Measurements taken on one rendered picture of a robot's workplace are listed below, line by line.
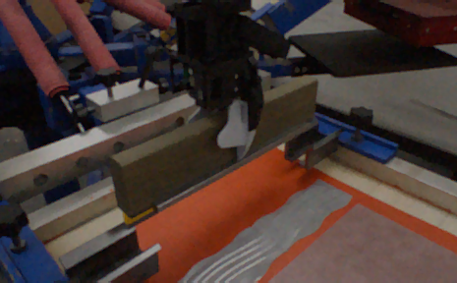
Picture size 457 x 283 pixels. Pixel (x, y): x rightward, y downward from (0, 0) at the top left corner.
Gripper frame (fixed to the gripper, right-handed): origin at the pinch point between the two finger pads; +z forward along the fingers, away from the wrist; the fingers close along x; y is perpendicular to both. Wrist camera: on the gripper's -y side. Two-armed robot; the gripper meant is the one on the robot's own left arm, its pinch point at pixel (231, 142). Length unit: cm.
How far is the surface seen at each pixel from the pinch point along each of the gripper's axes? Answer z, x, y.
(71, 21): -6, -57, -4
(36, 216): 10.1, -16.9, 23.3
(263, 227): 13.0, 5.7, -1.4
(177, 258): 13.6, 1.1, 11.6
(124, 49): 7, -68, -23
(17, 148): 109, -221, -19
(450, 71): 49, -28, -200
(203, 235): 13.6, 0.2, 6.0
